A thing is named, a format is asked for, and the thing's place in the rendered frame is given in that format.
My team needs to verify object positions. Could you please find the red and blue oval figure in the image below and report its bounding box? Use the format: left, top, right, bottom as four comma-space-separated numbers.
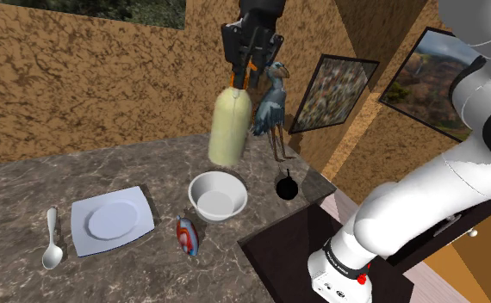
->
175, 214, 200, 257

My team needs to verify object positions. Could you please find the blue heron figure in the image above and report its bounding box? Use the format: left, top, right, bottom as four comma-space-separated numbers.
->
251, 61, 300, 164

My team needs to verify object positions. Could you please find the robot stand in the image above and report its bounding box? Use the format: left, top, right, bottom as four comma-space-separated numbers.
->
237, 202, 415, 303

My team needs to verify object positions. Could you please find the cream squeeze bottle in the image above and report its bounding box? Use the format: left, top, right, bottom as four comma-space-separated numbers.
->
207, 71, 253, 167

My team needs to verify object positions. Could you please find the black framed mottled wall picture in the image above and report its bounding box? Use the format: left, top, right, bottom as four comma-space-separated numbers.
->
288, 53, 381, 136

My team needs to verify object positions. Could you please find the small black pan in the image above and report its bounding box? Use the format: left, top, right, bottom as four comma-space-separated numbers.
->
275, 168, 301, 201

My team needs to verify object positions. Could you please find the black framed landscape wall picture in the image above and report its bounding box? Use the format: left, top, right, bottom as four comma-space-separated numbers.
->
377, 26, 484, 144

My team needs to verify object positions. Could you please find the white square plate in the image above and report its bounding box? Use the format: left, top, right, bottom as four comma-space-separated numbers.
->
70, 185, 156, 258

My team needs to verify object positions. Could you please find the white bowl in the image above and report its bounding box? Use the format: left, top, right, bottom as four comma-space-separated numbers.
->
187, 170, 249, 223

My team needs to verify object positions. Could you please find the white spoon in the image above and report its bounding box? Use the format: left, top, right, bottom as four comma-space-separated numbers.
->
40, 207, 65, 270

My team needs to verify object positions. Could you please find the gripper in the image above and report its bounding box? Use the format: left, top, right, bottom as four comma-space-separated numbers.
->
231, 17, 272, 91

